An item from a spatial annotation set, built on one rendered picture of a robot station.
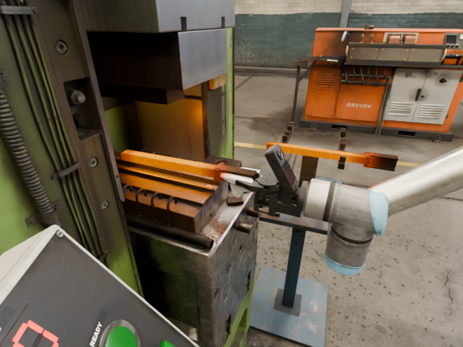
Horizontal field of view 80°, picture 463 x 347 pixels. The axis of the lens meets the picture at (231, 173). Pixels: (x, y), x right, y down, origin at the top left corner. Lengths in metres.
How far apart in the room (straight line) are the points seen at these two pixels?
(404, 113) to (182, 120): 3.60
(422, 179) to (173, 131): 0.76
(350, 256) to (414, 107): 3.70
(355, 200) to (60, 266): 0.52
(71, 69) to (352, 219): 0.59
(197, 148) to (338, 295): 1.23
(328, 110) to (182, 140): 3.31
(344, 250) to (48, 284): 0.56
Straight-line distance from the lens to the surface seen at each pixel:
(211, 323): 0.86
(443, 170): 0.77
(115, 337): 0.35
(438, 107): 4.37
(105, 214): 0.65
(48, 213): 0.52
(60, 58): 0.54
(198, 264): 0.70
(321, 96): 4.11
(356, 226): 0.65
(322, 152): 0.98
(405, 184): 0.78
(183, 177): 0.80
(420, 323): 1.91
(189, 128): 0.99
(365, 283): 1.96
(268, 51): 8.21
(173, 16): 0.51
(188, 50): 0.55
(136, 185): 0.79
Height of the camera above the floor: 1.39
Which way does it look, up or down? 29 degrees down
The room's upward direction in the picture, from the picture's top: straight up
